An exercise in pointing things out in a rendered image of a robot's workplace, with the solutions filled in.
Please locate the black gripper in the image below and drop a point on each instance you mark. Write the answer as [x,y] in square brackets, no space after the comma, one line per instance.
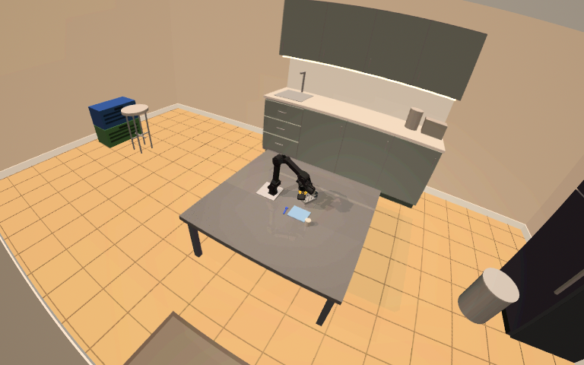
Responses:
[301,196]

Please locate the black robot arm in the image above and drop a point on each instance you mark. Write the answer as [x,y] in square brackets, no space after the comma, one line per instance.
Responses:
[302,176]

